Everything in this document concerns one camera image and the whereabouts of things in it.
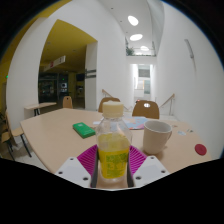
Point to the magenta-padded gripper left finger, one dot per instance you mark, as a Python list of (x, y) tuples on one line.
[(74, 168)]

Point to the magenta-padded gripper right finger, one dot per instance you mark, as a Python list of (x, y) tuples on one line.
[(150, 168)]

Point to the clear bottle with yellow label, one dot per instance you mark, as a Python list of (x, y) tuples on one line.
[(113, 156)]

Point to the beige ceramic mug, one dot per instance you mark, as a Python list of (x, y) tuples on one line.
[(155, 140)]

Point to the small green box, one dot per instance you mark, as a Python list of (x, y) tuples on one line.
[(84, 130)]

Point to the round white sticker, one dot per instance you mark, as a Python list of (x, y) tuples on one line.
[(181, 133)]

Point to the flat round red coaster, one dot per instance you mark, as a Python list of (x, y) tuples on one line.
[(200, 149)]

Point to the wooden chair with oval cutout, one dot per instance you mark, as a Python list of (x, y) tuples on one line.
[(146, 111), (108, 100)]

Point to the small wooden chair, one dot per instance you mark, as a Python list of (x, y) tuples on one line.
[(67, 102)]

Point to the wooden chair with metal legs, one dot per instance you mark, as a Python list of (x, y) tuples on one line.
[(15, 132)]

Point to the small wooden side table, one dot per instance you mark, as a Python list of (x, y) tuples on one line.
[(40, 106)]

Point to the wooden stair handrail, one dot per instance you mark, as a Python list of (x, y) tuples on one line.
[(106, 93), (168, 99)]

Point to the white hanging sign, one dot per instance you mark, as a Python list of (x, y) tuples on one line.
[(55, 63)]

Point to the green potted plant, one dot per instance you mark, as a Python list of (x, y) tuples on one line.
[(129, 51)]

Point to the oval ceiling lights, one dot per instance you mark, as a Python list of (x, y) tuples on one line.
[(136, 37)]

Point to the dark wall sign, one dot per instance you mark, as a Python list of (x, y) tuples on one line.
[(90, 73)]

